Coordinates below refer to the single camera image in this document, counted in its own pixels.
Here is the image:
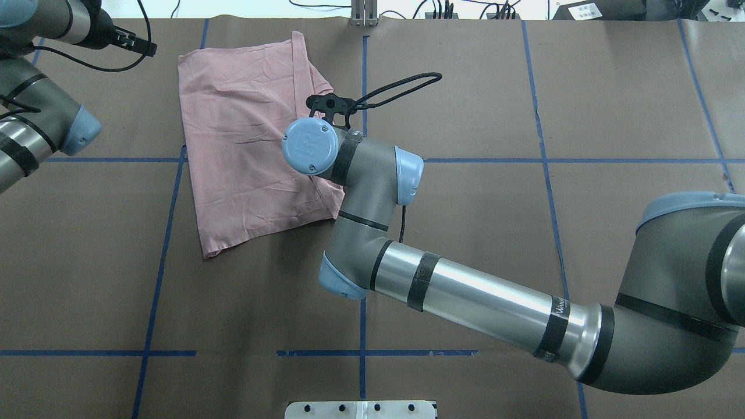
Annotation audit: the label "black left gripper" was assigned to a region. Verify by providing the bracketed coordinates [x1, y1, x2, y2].
[87, 3, 158, 56]

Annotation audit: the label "pink Snoopy t-shirt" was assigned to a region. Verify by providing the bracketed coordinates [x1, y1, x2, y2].
[178, 31, 344, 259]

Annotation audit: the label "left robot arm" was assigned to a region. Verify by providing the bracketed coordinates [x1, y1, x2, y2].
[1, 1, 157, 191]

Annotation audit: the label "black box with label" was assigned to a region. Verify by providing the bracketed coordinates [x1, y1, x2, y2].
[551, 1, 647, 21]

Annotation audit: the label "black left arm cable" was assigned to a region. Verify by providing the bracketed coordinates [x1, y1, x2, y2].
[0, 0, 153, 114]

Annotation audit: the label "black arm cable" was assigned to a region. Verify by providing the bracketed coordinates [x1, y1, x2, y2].
[0, 0, 153, 114]
[349, 72, 443, 242]

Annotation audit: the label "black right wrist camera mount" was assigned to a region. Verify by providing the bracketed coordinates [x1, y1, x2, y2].
[305, 93, 357, 130]

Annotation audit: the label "grey metal camera post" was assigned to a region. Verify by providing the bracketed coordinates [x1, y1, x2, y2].
[349, 0, 380, 27]

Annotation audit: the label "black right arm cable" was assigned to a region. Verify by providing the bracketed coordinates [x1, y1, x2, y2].
[349, 72, 443, 242]

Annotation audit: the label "black cables at table edge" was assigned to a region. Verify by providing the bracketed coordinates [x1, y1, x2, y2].
[289, 0, 524, 20]

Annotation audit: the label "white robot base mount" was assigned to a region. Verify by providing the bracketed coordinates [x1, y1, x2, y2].
[284, 400, 438, 418]

